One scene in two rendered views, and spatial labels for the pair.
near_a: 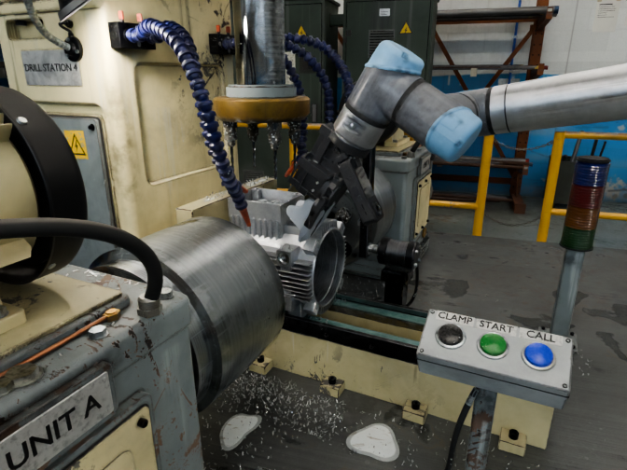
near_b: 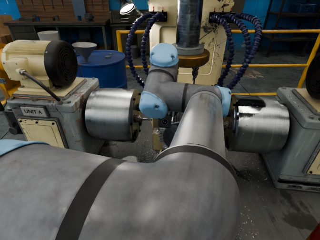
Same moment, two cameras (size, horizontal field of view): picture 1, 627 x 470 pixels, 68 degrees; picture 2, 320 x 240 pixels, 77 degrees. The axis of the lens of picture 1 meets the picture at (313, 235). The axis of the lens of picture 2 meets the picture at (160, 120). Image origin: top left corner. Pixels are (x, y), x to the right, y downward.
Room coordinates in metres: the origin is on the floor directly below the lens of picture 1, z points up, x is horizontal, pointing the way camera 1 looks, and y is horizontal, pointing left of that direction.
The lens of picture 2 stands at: (0.54, -0.63, 1.55)
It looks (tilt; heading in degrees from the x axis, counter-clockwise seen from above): 34 degrees down; 71
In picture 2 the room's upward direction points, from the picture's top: straight up
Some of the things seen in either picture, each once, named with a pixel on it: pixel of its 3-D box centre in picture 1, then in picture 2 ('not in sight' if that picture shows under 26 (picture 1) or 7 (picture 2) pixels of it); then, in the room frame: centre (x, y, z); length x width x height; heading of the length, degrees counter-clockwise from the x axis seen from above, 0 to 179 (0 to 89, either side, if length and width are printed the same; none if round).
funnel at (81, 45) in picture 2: not in sight; (86, 55); (0.50, 1.65, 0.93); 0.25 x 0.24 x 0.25; 73
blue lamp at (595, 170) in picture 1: (591, 172); not in sight; (0.92, -0.56, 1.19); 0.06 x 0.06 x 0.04
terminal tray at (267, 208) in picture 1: (267, 213); not in sight; (0.90, 0.09, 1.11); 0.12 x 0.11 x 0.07; 64
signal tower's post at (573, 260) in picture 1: (574, 255); not in sight; (0.92, -0.56, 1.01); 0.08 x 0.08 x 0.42; 64
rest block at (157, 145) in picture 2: not in sight; (159, 138); (0.81, 0.17, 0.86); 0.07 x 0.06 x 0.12; 154
